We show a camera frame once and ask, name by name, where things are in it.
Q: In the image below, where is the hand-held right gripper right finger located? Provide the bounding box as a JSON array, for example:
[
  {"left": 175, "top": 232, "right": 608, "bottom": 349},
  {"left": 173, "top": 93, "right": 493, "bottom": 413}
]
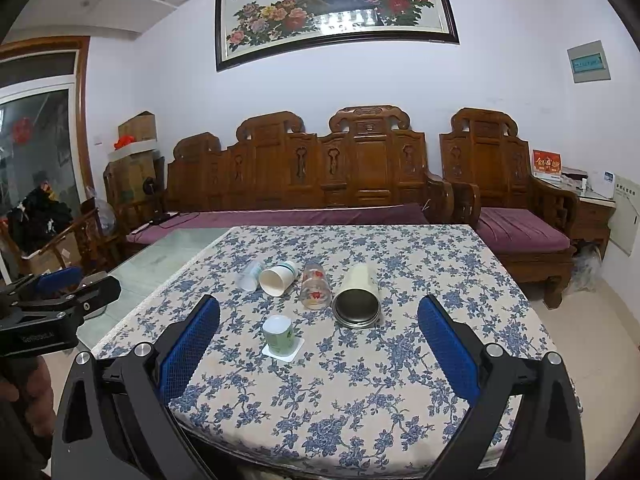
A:
[{"left": 417, "top": 294, "right": 587, "bottom": 480}]

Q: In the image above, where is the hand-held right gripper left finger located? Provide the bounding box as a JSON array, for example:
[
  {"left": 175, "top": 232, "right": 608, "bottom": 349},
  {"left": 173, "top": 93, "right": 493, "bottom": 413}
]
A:
[{"left": 51, "top": 294, "right": 221, "bottom": 480}]

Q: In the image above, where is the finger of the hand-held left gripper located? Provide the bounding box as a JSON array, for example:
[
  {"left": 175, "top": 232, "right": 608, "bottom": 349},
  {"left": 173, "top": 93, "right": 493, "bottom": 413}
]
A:
[
  {"left": 0, "top": 266, "right": 85, "bottom": 307},
  {"left": 27, "top": 271, "right": 123, "bottom": 322}
]

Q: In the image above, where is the person's left forearm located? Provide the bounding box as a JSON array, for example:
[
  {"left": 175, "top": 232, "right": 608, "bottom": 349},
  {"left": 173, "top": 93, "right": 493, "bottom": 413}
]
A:
[{"left": 0, "top": 357, "right": 55, "bottom": 466}]

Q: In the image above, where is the small white green cup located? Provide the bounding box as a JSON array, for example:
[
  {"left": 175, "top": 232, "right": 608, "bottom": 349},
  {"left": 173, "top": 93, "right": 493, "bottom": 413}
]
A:
[{"left": 262, "top": 315, "right": 296, "bottom": 355}]

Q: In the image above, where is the clear plastic cup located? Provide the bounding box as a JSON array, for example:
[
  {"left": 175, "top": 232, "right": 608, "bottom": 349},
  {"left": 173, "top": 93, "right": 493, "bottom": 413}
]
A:
[{"left": 236, "top": 259, "right": 266, "bottom": 293}]

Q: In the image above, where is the cream steel tumbler cup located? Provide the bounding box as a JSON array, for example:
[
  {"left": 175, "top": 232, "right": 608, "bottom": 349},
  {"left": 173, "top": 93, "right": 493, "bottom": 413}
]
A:
[{"left": 332, "top": 263, "right": 382, "bottom": 331}]

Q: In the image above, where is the white paper cup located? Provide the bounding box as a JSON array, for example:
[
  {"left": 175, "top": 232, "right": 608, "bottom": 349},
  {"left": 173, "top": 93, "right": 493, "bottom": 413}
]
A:
[{"left": 258, "top": 261, "right": 300, "bottom": 297}]

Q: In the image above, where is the red printed glass cup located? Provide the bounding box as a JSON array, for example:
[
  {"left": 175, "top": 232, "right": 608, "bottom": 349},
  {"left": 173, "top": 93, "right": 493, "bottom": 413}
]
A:
[{"left": 300, "top": 259, "right": 333, "bottom": 310}]

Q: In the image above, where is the wooden chair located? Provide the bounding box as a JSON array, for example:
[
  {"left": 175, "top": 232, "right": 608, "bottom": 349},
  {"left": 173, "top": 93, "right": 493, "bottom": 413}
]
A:
[{"left": 0, "top": 198, "right": 122, "bottom": 281}]

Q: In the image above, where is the dark clothes pile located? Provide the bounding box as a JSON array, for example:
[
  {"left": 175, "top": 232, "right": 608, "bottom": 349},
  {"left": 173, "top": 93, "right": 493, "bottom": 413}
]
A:
[{"left": 6, "top": 170, "right": 75, "bottom": 255}]

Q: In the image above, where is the crumpled plastic bag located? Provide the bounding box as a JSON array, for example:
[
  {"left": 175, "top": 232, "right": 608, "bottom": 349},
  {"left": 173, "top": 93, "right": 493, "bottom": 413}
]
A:
[{"left": 84, "top": 185, "right": 119, "bottom": 237}]

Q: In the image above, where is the blue floral tablecloth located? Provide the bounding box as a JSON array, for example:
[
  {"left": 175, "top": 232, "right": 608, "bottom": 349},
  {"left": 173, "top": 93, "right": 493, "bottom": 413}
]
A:
[{"left": 90, "top": 224, "right": 584, "bottom": 480}]

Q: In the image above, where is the white square coaster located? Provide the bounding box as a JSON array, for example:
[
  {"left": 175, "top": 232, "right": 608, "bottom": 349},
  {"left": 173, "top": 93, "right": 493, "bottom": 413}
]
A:
[{"left": 261, "top": 336, "right": 305, "bottom": 361}]

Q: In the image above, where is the large cardboard box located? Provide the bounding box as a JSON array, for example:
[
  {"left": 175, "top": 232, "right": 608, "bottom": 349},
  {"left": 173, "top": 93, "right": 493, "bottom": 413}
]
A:
[{"left": 103, "top": 151, "right": 166, "bottom": 213}]

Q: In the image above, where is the purple armchair cushion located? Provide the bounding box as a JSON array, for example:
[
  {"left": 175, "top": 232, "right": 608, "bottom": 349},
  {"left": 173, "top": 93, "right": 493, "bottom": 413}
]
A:
[{"left": 475, "top": 206, "right": 572, "bottom": 255}]

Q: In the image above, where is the red hanging decoration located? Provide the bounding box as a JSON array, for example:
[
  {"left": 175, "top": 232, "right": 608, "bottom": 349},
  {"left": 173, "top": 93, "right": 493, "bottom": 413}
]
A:
[{"left": 11, "top": 117, "right": 34, "bottom": 145}]

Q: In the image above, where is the long purple sofa cushion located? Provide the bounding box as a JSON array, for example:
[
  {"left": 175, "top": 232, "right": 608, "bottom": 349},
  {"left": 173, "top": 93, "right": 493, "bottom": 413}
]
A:
[{"left": 126, "top": 203, "right": 431, "bottom": 247}]

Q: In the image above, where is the clear plastic bag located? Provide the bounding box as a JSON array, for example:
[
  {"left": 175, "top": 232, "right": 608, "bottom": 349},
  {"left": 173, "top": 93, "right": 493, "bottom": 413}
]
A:
[{"left": 569, "top": 242, "right": 604, "bottom": 295}]

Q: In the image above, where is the small cardboard box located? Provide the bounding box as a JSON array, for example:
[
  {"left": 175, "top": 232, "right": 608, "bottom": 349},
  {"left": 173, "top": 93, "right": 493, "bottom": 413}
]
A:
[{"left": 118, "top": 111, "right": 159, "bottom": 144}]

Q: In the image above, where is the carved wooden armchair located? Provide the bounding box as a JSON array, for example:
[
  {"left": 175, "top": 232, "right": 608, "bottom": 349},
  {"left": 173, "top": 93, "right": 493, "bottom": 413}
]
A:
[{"left": 439, "top": 107, "right": 582, "bottom": 310}]

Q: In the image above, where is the wooden side table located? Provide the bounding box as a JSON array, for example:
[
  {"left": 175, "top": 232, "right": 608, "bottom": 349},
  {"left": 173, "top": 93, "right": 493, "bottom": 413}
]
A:
[{"left": 560, "top": 180, "right": 617, "bottom": 262}]

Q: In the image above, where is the red gift box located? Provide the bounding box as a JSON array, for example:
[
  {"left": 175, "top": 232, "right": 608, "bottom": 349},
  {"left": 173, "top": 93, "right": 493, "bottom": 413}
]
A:
[{"left": 531, "top": 149, "right": 564, "bottom": 181}]

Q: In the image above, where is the carved wooden sofa bench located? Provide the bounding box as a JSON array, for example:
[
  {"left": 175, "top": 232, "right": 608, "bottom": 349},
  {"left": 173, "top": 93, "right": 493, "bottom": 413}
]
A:
[{"left": 125, "top": 105, "right": 456, "bottom": 261}]

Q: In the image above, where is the framed peacock flower painting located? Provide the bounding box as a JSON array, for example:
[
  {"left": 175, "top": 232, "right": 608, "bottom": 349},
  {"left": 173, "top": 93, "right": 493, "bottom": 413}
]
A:
[{"left": 215, "top": 0, "right": 460, "bottom": 73}]

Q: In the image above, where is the glass door wooden frame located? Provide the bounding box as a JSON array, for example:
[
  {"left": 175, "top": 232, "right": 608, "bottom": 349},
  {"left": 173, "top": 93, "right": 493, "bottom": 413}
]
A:
[{"left": 0, "top": 35, "right": 97, "bottom": 283}]

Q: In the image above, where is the white wall cabinet panel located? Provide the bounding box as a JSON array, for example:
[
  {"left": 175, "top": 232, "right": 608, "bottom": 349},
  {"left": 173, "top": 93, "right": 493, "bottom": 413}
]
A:
[{"left": 610, "top": 174, "right": 640, "bottom": 257}]

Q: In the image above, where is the grey wall electrical panel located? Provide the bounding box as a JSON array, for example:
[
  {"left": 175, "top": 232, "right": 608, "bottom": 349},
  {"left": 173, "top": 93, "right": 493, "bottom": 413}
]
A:
[{"left": 566, "top": 40, "right": 612, "bottom": 84}]

